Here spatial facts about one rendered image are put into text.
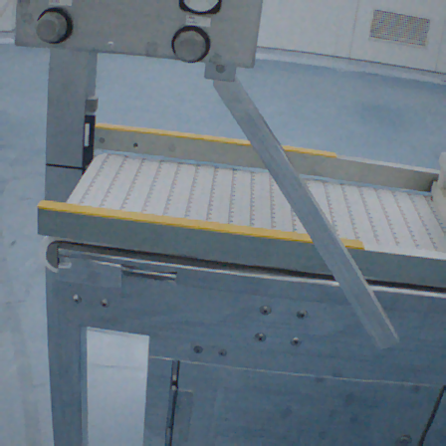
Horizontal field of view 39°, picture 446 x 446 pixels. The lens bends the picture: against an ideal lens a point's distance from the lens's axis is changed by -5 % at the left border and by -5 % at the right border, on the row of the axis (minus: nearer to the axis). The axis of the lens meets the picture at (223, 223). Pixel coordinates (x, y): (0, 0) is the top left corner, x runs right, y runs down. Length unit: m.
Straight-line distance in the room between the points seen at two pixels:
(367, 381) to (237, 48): 0.47
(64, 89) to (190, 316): 0.39
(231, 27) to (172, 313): 0.32
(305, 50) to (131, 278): 5.22
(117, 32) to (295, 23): 5.24
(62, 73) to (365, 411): 0.62
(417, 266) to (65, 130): 0.53
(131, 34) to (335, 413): 0.55
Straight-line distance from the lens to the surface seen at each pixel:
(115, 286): 0.72
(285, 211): 0.82
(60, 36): 0.59
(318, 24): 5.84
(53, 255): 0.73
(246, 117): 0.62
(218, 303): 0.72
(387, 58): 6.06
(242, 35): 0.58
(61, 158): 0.99
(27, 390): 1.73
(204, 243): 0.68
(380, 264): 0.70
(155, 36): 0.58
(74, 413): 1.25
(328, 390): 0.86
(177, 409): 0.88
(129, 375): 1.78
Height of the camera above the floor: 1.14
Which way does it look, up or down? 26 degrees down
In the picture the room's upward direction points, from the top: 7 degrees clockwise
